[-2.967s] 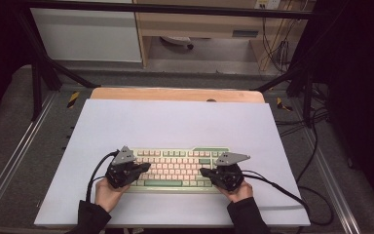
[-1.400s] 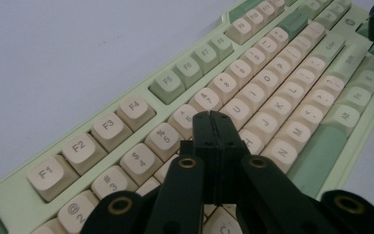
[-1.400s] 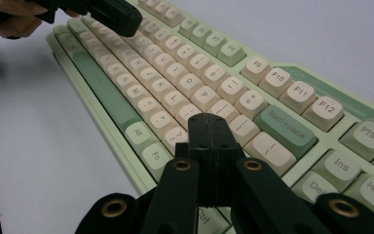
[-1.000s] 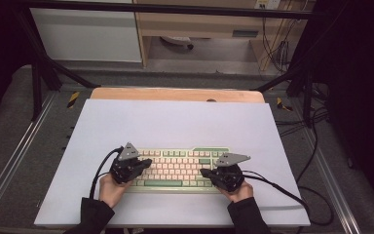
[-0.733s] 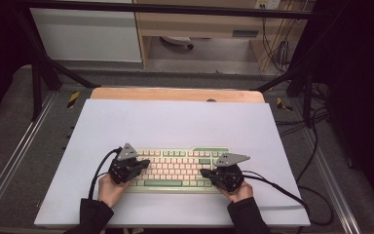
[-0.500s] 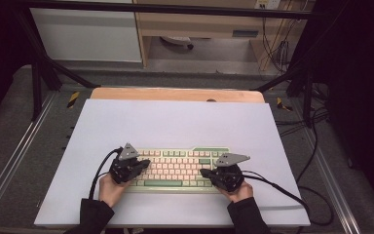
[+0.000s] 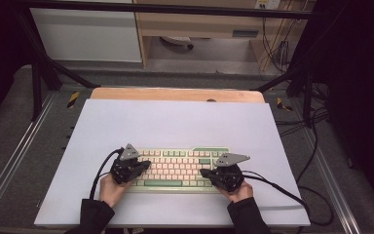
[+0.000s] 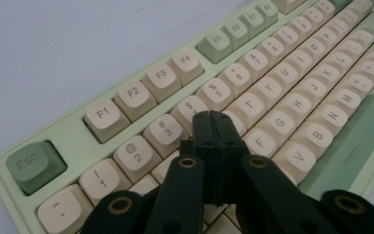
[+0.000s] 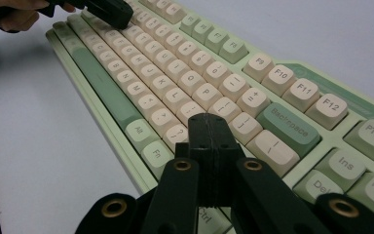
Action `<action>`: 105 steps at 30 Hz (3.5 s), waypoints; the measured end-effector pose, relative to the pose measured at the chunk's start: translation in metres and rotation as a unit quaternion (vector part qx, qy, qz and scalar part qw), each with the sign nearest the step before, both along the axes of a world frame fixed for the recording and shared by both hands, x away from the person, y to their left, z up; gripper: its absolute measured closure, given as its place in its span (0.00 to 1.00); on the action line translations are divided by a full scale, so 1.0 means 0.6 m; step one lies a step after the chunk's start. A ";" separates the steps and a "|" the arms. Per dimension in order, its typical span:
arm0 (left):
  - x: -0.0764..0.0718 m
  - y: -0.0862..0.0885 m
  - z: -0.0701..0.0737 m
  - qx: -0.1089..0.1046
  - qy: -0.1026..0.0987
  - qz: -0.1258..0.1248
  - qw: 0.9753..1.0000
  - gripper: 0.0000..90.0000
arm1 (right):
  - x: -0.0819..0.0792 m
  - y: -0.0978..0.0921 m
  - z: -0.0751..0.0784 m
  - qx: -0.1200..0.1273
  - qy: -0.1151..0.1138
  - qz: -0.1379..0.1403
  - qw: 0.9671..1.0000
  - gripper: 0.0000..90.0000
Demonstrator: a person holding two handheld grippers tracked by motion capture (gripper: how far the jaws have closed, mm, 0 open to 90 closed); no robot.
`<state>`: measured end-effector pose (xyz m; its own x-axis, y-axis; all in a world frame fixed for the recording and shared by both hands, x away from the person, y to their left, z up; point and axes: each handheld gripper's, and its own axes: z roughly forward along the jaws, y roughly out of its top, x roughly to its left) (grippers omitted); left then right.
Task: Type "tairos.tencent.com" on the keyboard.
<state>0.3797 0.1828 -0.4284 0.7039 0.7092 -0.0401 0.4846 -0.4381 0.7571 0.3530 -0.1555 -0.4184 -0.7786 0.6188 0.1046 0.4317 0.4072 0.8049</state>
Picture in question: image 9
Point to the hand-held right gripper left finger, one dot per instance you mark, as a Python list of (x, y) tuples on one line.
[(201, 146)]

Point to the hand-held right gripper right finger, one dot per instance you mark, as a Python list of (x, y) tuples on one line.
[(222, 146)]

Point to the green and pink keyboard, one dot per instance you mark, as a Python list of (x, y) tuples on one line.
[(272, 123)]

